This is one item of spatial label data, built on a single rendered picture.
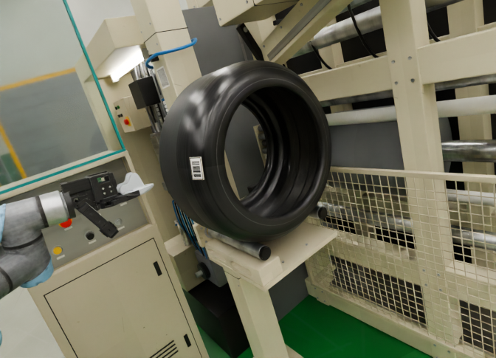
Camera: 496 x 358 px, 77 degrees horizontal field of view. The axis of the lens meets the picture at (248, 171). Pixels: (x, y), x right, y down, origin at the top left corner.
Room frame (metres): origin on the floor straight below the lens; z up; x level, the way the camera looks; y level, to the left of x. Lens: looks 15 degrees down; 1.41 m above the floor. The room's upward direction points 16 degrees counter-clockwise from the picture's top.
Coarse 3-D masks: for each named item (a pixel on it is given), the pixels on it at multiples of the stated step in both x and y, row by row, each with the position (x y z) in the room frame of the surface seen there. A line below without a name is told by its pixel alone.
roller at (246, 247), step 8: (208, 232) 1.13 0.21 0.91; (216, 232) 1.09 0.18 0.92; (224, 240) 1.03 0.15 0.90; (232, 240) 0.99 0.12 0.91; (240, 248) 0.95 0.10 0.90; (248, 248) 0.91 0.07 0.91; (256, 248) 0.88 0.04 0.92; (264, 248) 0.87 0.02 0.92; (256, 256) 0.88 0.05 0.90; (264, 256) 0.86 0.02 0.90
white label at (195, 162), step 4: (192, 160) 0.81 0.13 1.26; (196, 160) 0.80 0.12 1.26; (200, 160) 0.79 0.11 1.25; (192, 164) 0.81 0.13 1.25; (196, 164) 0.80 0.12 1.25; (200, 164) 0.79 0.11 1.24; (192, 168) 0.81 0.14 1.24; (196, 168) 0.80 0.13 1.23; (200, 168) 0.79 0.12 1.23; (192, 172) 0.81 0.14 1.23; (196, 172) 0.80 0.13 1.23; (200, 172) 0.79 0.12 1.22; (192, 176) 0.81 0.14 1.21; (196, 176) 0.80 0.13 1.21; (200, 176) 0.79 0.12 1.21
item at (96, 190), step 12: (84, 180) 0.74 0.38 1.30; (96, 180) 0.74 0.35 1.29; (108, 180) 0.76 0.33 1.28; (72, 192) 0.72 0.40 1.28; (84, 192) 0.74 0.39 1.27; (96, 192) 0.73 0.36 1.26; (108, 192) 0.76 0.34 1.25; (72, 204) 0.70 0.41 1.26; (96, 204) 0.74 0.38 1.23; (72, 216) 0.71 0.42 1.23
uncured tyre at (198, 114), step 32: (256, 64) 0.96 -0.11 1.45; (192, 96) 0.92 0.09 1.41; (224, 96) 0.86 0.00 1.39; (256, 96) 1.25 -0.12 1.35; (288, 96) 1.18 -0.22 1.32; (192, 128) 0.83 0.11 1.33; (224, 128) 0.84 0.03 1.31; (288, 128) 1.27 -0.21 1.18; (320, 128) 1.04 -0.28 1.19; (160, 160) 0.97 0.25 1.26; (288, 160) 1.26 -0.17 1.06; (320, 160) 1.04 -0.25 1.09; (192, 192) 0.82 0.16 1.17; (224, 192) 0.81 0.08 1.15; (256, 192) 1.20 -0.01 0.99; (288, 192) 1.17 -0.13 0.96; (320, 192) 1.01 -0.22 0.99; (224, 224) 0.82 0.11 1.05; (256, 224) 0.85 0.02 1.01; (288, 224) 0.91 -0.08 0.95
